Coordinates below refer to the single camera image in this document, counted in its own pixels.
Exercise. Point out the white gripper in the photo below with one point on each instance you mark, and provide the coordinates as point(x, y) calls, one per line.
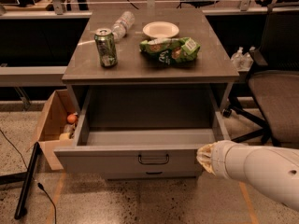
point(220, 158)

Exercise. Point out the grey top drawer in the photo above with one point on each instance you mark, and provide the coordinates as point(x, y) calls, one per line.
point(117, 125)

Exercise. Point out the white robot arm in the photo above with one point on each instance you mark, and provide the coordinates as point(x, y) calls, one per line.
point(273, 171)

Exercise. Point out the grey drawer cabinet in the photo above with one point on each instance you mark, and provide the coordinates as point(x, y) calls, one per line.
point(212, 68)

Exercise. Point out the left clear sanitizer bottle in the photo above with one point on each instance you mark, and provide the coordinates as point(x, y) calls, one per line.
point(237, 58)

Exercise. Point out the clear sanitizer bottle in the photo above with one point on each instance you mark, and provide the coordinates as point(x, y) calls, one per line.
point(237, 58)
point(248, 61)

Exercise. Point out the black office chair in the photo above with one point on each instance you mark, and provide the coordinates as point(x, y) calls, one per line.
point(273, 79)

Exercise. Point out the right clear sanitizer bottle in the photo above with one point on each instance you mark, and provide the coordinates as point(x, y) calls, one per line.
point(248, 61)

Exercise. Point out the green chip bag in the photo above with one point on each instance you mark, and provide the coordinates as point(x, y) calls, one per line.
point(170, 50)

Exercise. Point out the white bowl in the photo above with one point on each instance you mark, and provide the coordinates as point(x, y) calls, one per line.
point(160, 29)

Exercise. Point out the orange fruit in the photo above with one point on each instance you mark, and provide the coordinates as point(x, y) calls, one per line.
point(72, 118)

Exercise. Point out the pale object in box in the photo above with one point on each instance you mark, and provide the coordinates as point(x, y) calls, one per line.
point(67, 133)

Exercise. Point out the green soda can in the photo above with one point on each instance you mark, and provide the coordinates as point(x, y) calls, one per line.
point(105, 44)

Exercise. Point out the clear plastic water bottle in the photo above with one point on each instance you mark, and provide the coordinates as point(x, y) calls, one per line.
point(122, 25)

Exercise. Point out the cardboard box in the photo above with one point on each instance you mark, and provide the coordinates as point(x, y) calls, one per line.
point(49, 131)

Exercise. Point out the black flat bar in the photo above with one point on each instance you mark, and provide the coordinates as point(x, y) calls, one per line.
point(28, 177)

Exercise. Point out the black drawer handle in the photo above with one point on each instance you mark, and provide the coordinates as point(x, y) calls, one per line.
point(153, 160)

